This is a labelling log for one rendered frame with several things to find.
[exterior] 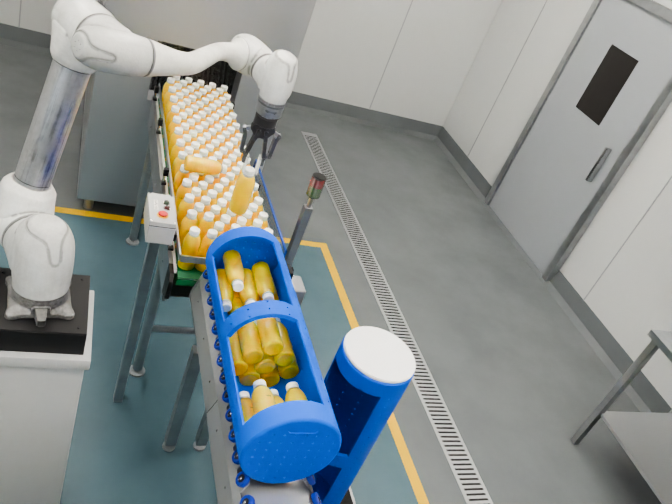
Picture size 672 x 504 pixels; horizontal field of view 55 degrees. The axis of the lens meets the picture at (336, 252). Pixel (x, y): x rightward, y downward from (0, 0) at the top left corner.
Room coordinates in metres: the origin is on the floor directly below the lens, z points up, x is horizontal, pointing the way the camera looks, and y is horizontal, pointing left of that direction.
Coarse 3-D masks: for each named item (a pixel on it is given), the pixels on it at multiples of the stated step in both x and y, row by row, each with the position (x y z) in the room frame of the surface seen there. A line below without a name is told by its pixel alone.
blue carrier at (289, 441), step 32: (256, 256) 1.99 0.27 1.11; (288, 288) 1.73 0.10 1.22; (224, 320) 1.56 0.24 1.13; (288, 320) 1.78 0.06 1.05; (224, 352) 1.46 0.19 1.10; (320, 384) 1.38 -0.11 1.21; (256, 416) 1.20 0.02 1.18; (288, 416) 1.20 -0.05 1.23; (320, 416) 1.24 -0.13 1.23; (256, 448) 1.16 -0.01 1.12; (288, 448) 1.20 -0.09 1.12; (320, 448) 1.24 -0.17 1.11; (288, 480) 1.22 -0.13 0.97
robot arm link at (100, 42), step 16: (96, 16) 1.54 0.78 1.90; (80, 32) 1.45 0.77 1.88; (96, 32) 1.47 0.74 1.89; (112, 32) 1.50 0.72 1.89; (128, 32) 1.55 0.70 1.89; (80, 48) 1.44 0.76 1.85; (96, 48) 1.45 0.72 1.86; (112, 48) 1.47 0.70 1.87; (128, 48) 1.50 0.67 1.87; (144, 48) 1.54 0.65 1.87; (96, 64) 1.45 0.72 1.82; (112, 64) 1.47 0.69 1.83; (128, 64) 1.50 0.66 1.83; (144, 64) 1.53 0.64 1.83
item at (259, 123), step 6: (258, 114) 1.94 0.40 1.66; (258, 120) 1.94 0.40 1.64; (264, 120) 1.93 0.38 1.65; (270, 120) 1.94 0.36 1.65; (276, 120) 1.96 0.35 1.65; (252, 126) 1.95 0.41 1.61; (258, 126) 1.96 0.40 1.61; (264, 126) 1.94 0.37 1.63; (270, 126) 1.94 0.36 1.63; (264, 132) 1.97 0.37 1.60; (270, 132) 1.97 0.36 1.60
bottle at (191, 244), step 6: (186, 240) 2.01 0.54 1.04; (192, 240) 2.01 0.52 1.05; (198, 240) 2.03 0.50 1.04; (186, 246) 2.00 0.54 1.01; (192, 246) 2.00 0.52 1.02; (198, 246) 2.03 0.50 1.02; (186, 252) 2.00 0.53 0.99; (192, 252) 2.01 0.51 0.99; (180, 264) 2.00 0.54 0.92; (186, 264) 2.00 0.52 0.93; (192, 264) 2.02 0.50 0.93
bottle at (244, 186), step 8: (240, 176) 1.97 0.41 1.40; (248, 176) 1.97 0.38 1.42; (240, 184) 1.96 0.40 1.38; (248, 184) 1.96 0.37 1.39; (240, 192) 1.96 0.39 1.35; (248, 192) 1.97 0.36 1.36; (232, 200) 1.97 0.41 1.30; (240, 200) 1.96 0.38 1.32; (248, 200) 1.98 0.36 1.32; (232, 208) 1.97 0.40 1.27; (240, 208) 1.97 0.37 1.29
